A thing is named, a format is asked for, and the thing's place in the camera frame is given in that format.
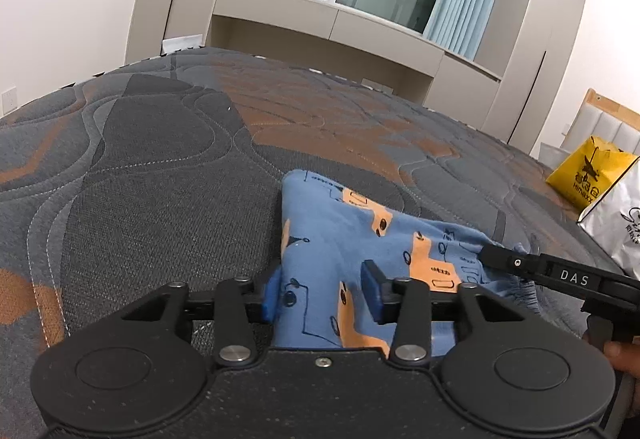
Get silver white shopping bag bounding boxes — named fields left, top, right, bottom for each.
left=577, top=159, right=640, bottom=281

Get beige built-in wardrobe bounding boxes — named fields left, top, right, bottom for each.
left=125, top=0, right=596, bottom=150

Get grey padded wooden headboard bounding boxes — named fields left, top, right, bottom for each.
left=562, top=89, right=640, bottom=156

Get blue orange printed pants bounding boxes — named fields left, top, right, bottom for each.
left=274, top=169, right=543, bottom=359

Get yellow plastic bag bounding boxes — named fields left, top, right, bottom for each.
left=546, top=136, right=640, bottom=214

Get person's right hand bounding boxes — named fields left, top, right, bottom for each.
left=603, top=340, right=640, bottom=377

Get grey orange quilted mattress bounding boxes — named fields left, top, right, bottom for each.
left=0, top=46, right=640, bottom=439

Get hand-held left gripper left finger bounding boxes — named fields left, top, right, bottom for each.
left=120, top=266, right=283, bottom=367

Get white box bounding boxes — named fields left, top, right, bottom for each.
left=161, top=35, right=205, bottom=56

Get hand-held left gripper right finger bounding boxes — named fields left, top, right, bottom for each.
left=361, top=260, right=528, bottom=365

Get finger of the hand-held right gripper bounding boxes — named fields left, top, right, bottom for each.
left=477, top=244, right=603, bottom=302

